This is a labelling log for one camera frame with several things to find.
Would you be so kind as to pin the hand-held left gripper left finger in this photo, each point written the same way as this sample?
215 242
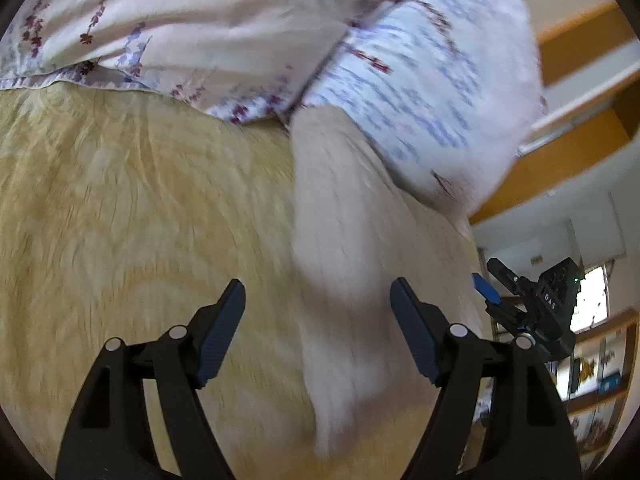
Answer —
220 332

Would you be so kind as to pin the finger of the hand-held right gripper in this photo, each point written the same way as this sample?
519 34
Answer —
484 287
506 272

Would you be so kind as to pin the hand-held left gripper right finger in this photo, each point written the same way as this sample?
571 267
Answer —
415 332

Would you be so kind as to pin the wooden shelf unit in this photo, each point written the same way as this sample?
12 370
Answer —
600 390

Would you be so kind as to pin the wooden headboard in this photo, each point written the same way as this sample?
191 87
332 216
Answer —
560 170

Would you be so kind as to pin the yellow patterned bed sheet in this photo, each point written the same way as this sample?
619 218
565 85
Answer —
125 240

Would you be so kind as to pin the pale blue floral pillow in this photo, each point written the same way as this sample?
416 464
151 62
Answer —
440 90

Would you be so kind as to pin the pink floral pillow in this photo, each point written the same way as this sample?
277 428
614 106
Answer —
190 15

